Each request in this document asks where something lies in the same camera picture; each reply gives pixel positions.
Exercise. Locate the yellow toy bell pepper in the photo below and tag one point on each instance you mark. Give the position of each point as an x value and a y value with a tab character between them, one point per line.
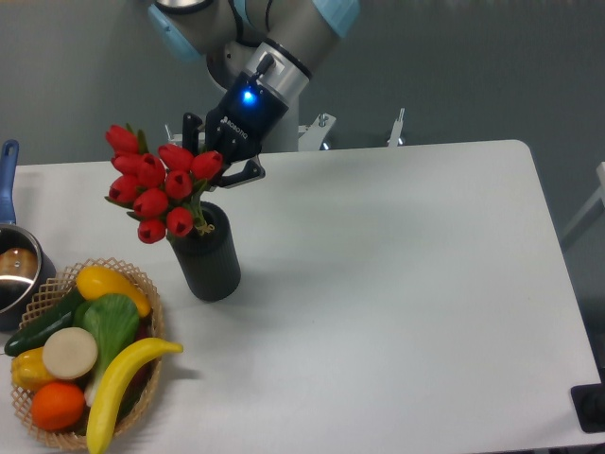
29	372

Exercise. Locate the orange toy fruit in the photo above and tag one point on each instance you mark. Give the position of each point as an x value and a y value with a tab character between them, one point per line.
57	405

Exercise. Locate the yellow toy squash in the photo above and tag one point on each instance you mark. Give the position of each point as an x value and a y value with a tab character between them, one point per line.
94	282

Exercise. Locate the red tulip bouquet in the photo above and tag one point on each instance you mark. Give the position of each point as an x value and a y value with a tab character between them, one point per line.
161	191

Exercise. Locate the dark grey ribbed vase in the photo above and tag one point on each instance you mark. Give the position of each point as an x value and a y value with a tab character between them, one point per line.
209	262

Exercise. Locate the blue handled saucepan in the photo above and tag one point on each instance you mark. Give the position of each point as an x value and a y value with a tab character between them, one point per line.
24	264

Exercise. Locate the silver bolt post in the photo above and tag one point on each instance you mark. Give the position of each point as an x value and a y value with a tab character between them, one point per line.
396	136

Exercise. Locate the green toy cucumber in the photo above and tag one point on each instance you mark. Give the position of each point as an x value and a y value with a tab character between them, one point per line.
37	332

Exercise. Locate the beige round toy slice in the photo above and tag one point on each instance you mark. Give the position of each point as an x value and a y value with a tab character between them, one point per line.
70	353

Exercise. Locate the white frame at right edge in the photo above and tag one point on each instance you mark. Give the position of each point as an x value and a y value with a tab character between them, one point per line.
587	215

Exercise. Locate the green toy bok choy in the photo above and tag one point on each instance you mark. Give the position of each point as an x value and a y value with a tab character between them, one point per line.
112	320

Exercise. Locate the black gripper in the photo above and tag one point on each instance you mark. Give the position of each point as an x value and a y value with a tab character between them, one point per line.
236	129

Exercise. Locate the yellow toy banana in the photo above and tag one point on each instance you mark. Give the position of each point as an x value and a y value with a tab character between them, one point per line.
104	411

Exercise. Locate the black device at table edge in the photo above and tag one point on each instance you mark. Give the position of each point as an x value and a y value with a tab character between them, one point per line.
588	402

